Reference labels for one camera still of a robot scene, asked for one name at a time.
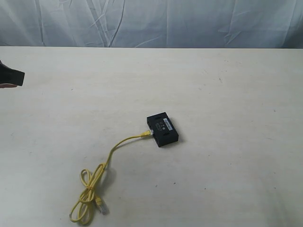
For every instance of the small black network box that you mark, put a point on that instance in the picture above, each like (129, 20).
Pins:
(162, 129)

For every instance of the white backdrop cloth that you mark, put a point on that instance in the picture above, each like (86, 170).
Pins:
(152, 23)

